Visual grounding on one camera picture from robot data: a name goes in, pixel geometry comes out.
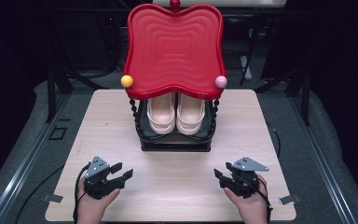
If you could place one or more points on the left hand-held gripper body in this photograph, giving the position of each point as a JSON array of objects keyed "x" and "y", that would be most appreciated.
[{"x": 101, "y": 180}]

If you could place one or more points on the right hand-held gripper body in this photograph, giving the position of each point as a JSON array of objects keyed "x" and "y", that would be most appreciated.
[{"x": 245, "y": 180}]

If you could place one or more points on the cream clog shoe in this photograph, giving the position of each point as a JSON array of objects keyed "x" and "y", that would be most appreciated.
[
  {"x": 161, "y": 115},
  {"x": 190, "y": 115}
]

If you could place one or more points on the red and black shoe rack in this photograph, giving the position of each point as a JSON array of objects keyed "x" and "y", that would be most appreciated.
[{"x": 174, "y": 53}]

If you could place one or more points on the person's right hand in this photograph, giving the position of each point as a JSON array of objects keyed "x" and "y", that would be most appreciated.
[{"x": 251, "y": 208}]

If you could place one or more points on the person's left hand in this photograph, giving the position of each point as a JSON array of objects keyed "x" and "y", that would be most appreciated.
[{"x": 91, "y": 210}]

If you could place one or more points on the white stand leg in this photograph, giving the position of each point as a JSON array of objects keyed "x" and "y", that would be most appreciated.
[{"x": 246, "y": 70}]

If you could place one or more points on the black metal stand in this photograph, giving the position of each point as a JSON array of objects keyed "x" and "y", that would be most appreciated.
[
  {"x": 51, "y": 93},
  {"x": 306, "y": 99}
]

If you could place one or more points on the light background table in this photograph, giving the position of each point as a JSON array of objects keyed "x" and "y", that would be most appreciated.
[{"x": 230, "y": 3}]

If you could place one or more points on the grey table edge bracket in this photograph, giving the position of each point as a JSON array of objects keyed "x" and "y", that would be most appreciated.
[{"x": 289, "y": 199}]

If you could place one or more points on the grey metal floor rail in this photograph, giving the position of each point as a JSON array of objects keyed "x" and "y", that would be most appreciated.
[
  {"x": 323, "y": 168},
  {"x": 21, "y": 168}
]

